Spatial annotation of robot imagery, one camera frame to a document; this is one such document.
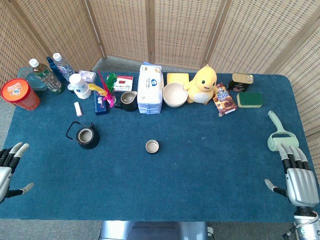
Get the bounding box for orange lidded snack canister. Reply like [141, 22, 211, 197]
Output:
[0, 78, 41, 111]

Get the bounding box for luncheon meat tin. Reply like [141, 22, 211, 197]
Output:
[227, 72, 255, 93]

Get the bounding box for blue rectangular box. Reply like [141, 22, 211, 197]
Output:
[93, 89, 110, 116]

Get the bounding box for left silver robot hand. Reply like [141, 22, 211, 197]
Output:
[0, 142, 35, 204]

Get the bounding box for green yellow scouring sponge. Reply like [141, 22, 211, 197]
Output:
[236, 92, 264, 109]

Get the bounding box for clear water bottle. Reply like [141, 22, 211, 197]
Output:
[52, 52, 75, 83]

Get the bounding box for blue table cloth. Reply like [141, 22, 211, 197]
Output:
[0, 67, 320, 223]

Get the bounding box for blue bottle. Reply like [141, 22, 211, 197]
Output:
[46, 56, 66, 82]

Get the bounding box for lavender small box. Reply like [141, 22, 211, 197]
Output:
[77, 69, 98, 84]

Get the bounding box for black pitcher cup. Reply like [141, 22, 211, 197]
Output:
[114, 90, 139, 112]

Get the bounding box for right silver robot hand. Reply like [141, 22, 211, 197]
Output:
[264, 143, 320, 207]

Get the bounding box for green tea bottle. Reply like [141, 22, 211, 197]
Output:
[28, 58, 66, 95]

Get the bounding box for yellow duck plush toy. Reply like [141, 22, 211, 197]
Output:
[183, 64, 219, 106]

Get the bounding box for wicker folding screen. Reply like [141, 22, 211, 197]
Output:
[0, 0, 320, 176]

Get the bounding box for beige stacked bowls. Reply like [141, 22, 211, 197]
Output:
[162, 82, 188, 109]

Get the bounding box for Hello Panda biscuit box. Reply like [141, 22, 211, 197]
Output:
[212, 82, 239, 118]

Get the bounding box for black teapot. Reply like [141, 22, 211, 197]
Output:
[65, 120, 101, 150]

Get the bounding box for yellow sponge block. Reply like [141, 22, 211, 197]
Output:
[166, 72, 190, 86]

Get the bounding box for red white box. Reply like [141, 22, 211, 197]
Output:
[106, 74, 134, 92]

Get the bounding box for white tissue pack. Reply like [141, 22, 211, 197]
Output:
[136, 61, 165, 115]

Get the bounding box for mint green lint roller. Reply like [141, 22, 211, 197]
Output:
[267, 110, 300, 152]

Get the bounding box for clear plastic container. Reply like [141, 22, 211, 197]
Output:
[17, 67, 48, 97]

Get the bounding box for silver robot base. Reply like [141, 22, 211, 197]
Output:
[99, 220, 209, 240]

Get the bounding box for small beige teacup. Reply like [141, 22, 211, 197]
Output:
[145, 139, 160, 155]

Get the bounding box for white pill bottle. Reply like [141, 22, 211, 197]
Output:
[67, 73, 92, 100]

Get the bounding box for colourful feather shuttlecock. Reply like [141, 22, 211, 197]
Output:
[88, 70, 118, 109]

